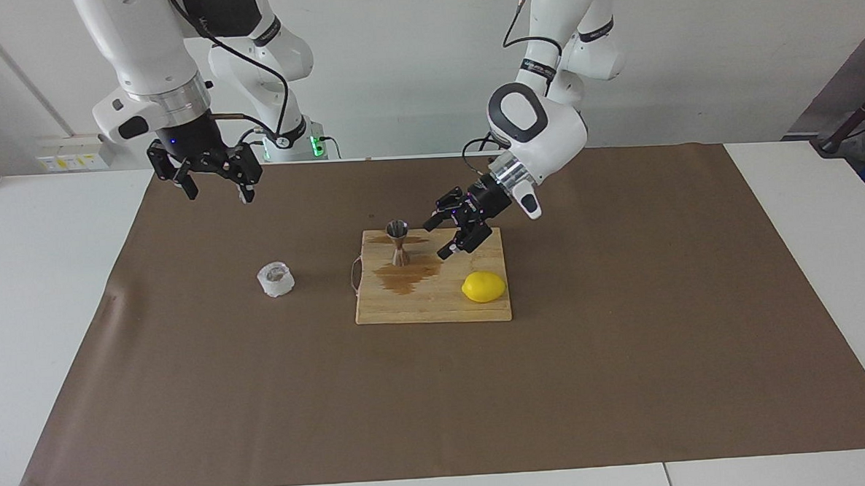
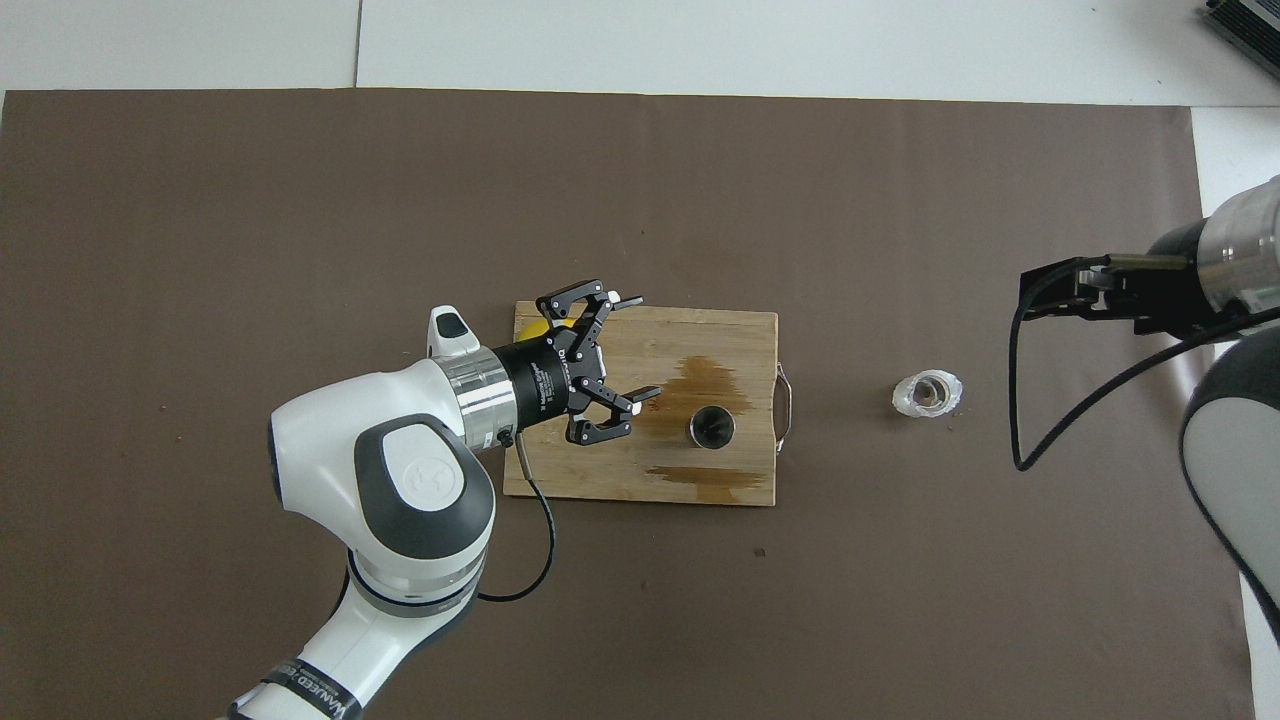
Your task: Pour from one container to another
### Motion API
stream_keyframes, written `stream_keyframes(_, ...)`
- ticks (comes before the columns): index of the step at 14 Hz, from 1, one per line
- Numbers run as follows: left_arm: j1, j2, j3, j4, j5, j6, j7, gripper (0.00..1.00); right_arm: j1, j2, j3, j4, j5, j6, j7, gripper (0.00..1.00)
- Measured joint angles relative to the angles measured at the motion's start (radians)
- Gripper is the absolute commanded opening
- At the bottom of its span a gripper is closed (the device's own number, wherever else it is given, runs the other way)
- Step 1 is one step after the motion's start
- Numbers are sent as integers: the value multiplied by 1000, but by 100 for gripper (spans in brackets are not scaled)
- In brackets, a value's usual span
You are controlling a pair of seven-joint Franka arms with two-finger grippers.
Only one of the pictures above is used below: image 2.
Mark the brown paper table mat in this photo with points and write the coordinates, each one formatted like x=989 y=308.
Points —
x=300 y=200

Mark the wooden cutting board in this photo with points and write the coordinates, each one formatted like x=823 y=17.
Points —
x=700 y=340

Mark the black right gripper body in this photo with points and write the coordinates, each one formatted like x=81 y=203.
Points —
x=1175 y=290

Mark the black ribbed device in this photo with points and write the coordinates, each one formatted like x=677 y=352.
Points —
x=1245 y=22

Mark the yellow lemon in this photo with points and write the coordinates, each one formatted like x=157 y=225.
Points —
x=535 y=328

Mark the metal double jigger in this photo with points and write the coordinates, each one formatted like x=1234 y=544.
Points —
x=711 y=427

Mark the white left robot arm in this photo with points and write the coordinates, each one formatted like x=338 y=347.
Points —
x=380 y=480

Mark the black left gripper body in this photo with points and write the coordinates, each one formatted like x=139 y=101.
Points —
x=545 y=380

